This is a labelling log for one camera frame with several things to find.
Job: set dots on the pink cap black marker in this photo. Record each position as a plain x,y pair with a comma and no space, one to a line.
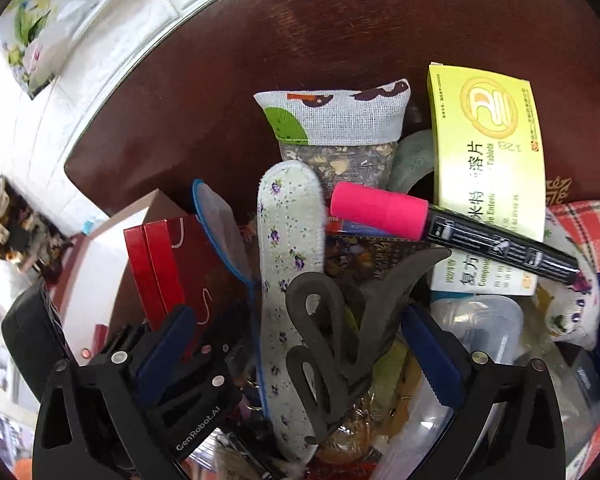
415,220

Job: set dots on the herb sachet fabric top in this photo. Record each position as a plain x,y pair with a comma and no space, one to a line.
342,135

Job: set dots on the yellow green medicine box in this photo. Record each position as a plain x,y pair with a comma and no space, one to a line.
488,146

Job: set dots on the floral plastic bag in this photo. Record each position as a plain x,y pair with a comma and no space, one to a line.
36,37

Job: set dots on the grey tape roll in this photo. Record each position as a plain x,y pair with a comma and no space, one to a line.
414,160

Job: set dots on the brown cardboard storage box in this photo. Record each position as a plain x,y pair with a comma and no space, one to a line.
101,291

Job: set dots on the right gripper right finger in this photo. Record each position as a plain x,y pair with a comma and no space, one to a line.
505,421

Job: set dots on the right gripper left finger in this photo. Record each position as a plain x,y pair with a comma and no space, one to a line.
93,422

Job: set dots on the dark wooden headboard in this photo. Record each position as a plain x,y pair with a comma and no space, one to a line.
187,111

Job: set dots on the clear plastic cutlery case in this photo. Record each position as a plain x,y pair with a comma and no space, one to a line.
491,324

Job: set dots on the plaid tablecloth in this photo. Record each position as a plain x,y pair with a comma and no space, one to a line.
574,320

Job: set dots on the floral shoe insole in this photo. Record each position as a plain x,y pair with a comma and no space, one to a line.
291,217

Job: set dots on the blue rim mesh strainer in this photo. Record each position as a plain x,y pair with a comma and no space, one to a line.
217,219

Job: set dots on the large red gift box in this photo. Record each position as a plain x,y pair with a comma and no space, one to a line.
173,262

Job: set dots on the pile of clothes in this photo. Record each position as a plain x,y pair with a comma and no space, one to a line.
28,239

